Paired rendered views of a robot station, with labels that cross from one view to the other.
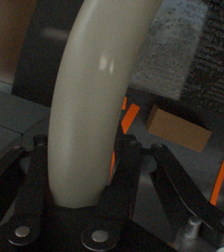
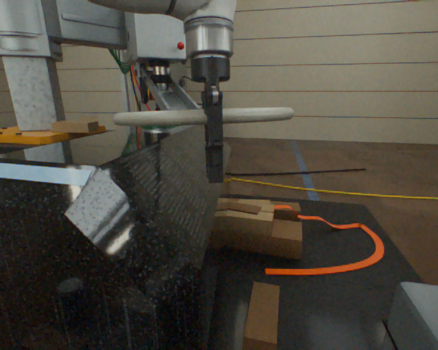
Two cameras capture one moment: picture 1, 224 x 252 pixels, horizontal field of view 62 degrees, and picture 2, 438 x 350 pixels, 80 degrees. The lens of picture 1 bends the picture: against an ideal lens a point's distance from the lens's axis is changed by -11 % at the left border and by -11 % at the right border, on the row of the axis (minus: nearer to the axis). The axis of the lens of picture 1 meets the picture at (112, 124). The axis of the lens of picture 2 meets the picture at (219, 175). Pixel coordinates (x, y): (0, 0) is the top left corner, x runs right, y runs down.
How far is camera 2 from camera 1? 0.55 m
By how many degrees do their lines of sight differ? 74
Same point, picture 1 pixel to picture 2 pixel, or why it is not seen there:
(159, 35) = (164, 212)
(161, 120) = (256, 330)
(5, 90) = not seen: outside the picture
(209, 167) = (297, 284)
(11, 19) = not seen: outside the picture
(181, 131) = (263, 307)
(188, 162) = (302, 306)
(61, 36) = not seen: outside the picture
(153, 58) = (179, 224)
